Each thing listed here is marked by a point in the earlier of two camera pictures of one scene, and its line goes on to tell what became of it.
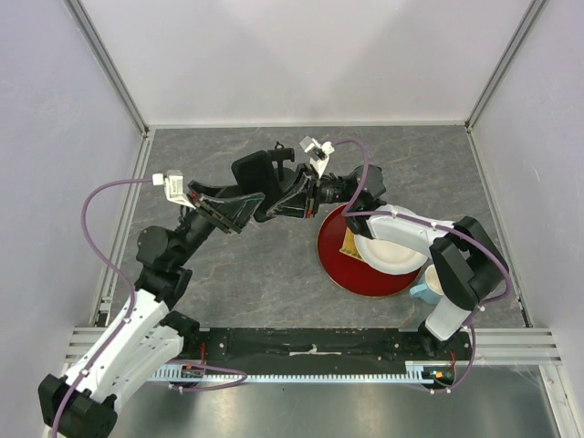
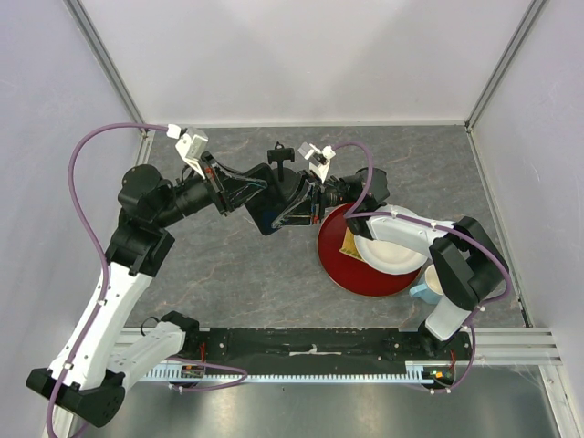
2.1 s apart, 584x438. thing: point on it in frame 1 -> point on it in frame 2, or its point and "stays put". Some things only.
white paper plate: (390, 256) stays put
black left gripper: (227, 213) -> (232, 192)
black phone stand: (284, 175) stays put
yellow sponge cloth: (349, 246) stays put
